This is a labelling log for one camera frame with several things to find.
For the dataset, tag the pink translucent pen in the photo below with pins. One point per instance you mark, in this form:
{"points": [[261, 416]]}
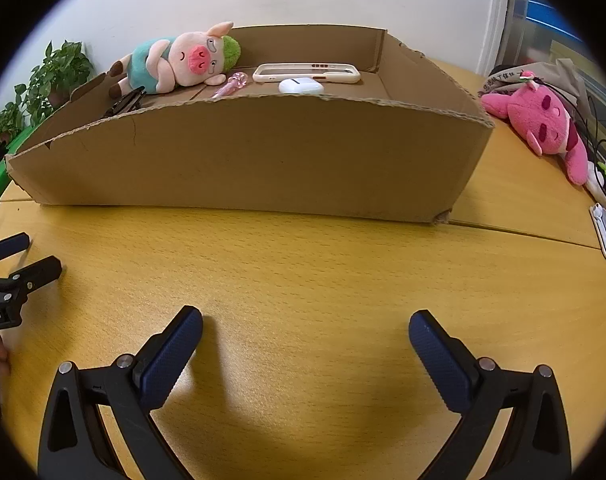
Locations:
{"points": [[230, 85]]}

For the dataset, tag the pink plush toy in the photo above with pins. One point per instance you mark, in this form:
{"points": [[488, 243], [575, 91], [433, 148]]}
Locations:
{"points": [[548, 125]]}

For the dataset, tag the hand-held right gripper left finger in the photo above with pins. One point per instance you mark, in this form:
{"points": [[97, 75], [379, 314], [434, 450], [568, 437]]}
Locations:
{"points": [[175, 355]]}

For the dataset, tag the white earbuds case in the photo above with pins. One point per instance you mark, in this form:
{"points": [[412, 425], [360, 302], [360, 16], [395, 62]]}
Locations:
{"points": [[300, 86]]}

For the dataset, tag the black clip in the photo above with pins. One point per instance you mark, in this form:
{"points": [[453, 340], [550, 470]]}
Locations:
{"points": [[125, 102]]}

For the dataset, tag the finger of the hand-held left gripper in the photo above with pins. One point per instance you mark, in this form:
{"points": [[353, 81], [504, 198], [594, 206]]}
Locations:
{"points": [[8, 246], [39, 272]]}

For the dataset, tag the grey cloth bag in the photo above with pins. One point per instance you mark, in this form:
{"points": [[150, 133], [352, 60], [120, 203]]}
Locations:
{"points": [[565, 75]]}

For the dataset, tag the large potted green plant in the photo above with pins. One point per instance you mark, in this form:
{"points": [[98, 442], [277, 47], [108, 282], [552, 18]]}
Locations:
{"points": [[63, 77]]}

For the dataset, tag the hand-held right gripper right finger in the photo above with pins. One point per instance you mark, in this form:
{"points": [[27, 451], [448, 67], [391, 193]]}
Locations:
{"points": [[440, 360]]}

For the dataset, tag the pig plush toy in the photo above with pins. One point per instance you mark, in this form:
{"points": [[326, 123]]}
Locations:
{"points": [[183, 60]]}

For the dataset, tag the window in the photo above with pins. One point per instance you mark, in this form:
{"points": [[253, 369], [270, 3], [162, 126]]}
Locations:
{"points": [[543, 15]]}

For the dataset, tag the cream phone case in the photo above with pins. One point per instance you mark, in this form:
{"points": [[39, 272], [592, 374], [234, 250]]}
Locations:
{"points": [[261, 76]]}

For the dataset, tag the brown cardboard box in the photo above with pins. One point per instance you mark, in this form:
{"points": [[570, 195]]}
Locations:
{"points": [[258, 160]]}

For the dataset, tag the small potted green plant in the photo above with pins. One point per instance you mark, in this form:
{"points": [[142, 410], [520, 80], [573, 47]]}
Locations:
{"points": [[3, 122]]}

